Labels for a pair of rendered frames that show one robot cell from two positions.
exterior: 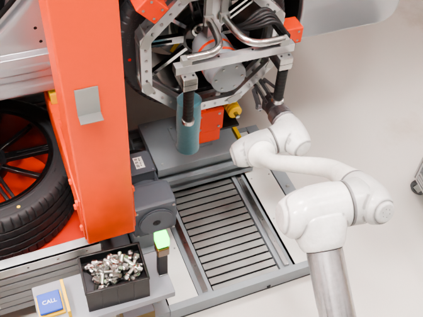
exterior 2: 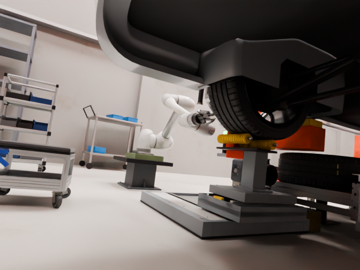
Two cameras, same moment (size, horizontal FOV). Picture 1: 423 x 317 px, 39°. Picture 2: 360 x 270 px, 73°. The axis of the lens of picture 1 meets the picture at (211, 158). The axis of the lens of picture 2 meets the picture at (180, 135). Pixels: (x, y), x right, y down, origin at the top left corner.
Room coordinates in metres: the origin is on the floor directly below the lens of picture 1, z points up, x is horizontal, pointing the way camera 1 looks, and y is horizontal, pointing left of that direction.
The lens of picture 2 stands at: (3.31, -0.44, 0.36)
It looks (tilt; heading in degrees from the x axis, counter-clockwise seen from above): 5 degrees up; 177
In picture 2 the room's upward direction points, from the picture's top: 7 degrees clockwise
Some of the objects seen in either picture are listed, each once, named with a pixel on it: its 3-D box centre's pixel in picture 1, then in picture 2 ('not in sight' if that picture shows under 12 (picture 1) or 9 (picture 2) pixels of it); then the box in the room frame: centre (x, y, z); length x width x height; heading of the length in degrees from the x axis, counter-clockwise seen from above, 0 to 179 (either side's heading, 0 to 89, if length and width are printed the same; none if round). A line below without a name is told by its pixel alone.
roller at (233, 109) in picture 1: (224, 94); (233, 138); (1.88, -0.03, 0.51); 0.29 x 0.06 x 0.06; 25
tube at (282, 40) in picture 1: (254, 20); not in sight; (1.67, -0.11, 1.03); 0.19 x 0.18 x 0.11; 25
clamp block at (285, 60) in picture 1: (280, 56); not in sight; (1.62, -0.21, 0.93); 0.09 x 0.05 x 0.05; 25
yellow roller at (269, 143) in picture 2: not in sight; (256, 144); (1.89, 0.11, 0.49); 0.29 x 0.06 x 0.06; 25
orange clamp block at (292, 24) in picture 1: (287, 31); not in sight; (1.87, -0.25, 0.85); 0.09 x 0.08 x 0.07; 115
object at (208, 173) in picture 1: (189, 150); (250, 206); (1.89, 0.11, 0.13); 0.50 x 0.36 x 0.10; 115
